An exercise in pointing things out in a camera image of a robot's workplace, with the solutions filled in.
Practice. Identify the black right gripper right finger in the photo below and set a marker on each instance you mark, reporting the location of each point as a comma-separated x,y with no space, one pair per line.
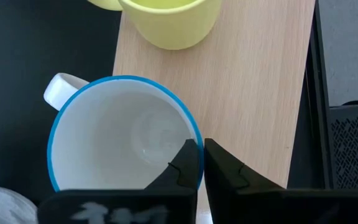
225,177

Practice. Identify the black perforated computer case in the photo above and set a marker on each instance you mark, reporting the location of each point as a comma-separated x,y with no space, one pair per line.
356,146

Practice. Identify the white patterned ceramic mug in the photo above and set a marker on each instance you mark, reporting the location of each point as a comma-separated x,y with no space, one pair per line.
104,140

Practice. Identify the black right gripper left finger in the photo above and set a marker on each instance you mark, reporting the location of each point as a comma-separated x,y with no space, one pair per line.
182,174

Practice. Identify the black table frame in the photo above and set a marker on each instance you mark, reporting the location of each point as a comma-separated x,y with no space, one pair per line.
315,124

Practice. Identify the wooden shelf with black legs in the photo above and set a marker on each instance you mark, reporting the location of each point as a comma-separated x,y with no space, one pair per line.
244,93

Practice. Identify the yellow mug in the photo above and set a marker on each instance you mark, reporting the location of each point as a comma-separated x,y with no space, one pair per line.
172,25

